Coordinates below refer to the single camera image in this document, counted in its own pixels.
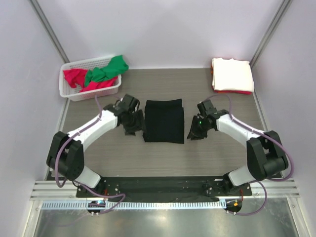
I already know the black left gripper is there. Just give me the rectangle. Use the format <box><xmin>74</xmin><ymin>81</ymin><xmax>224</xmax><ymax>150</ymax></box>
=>
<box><xmin>124</xmin><ymin>109</ymin><xmax>147</xmax><ymax>136</ymax></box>

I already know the aluminium front rail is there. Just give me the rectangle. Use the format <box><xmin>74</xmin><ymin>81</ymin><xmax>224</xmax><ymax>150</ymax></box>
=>
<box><xmin>30</xmin><ymin>178</ymin><xmax>300</xmax><ymax>200</ymax></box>

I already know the green t shirt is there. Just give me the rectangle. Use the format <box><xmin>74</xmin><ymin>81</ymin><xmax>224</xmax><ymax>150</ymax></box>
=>
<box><xmin>84</xmin><ymin>55</ymin><xmax>129</xmax><ymax>87</ymax></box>

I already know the right aluminium frame post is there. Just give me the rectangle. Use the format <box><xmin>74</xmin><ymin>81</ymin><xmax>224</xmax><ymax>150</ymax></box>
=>
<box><xmin>250</xmin><ymin>0</ymin><xmax>293</xmax><ymax>68</ymax></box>

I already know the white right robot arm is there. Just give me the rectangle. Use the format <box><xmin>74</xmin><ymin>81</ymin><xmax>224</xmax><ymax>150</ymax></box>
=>
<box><xmin>187</xmin><ymin>99</ymin><xmax>289</xmax><ymax>195</ymax></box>

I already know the aluminium frame post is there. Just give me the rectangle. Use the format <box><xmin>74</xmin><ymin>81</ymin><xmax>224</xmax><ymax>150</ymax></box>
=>
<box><xmin>29</xmin><ymin>0</ymin><xmax>70</xmax><ymax>63</ymax></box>
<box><xmin>250</xmin><ymin>0</ymin><xmax>293</xmax><ymax>68</ymax></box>

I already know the folded white t shirt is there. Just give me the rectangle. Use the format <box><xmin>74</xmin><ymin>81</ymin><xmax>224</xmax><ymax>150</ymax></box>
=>
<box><xmin>212</xmin><ymin>58</ymin><xmax>254</xmax><ymax>92</ymax></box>

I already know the white slotted cable duct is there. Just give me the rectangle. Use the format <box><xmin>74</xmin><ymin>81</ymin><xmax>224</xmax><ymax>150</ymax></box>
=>
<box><xmin>41</xmin><ymin>199</ymin><xmax>226</xmax><ymax>211</ymax></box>

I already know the white perforated plastic basket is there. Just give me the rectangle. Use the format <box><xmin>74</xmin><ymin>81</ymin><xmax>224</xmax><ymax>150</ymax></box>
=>
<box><xmin>59</xmin><ymin>55</ymin><xmax>128</xmax><ymax>102</ymax></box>

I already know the left aluminium frame post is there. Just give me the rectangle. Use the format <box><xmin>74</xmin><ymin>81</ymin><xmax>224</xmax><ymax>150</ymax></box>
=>
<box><xmin>29</xmin><ymin>0</ymin><xmax>70</xmax><ymax>63</ymax></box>

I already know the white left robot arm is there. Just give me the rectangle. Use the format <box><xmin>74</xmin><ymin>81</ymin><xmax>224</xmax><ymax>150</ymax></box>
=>
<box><xmin>46</xmin><ymin>94</ymin><xmax>145</xmax><ymax>197</ymax></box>

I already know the black t shirt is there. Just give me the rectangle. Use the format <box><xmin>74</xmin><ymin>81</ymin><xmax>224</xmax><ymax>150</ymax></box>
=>
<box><xmin>143</xmin><ymin>99</ymin><xmax>185</xmax><ymax>144</ymax></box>

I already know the pink t shirt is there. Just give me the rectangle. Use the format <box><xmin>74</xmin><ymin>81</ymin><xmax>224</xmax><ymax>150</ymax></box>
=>
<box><xmin>63</xmin><ymin>68</ymin><xmax>119</xmax><ymax>92</ymax></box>

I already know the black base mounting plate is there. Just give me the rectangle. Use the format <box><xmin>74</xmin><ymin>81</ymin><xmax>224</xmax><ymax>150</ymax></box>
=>
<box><xmin>76</xmin><ymin>176</ymin><xmax>252</xmax><ymax>202</ymax></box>

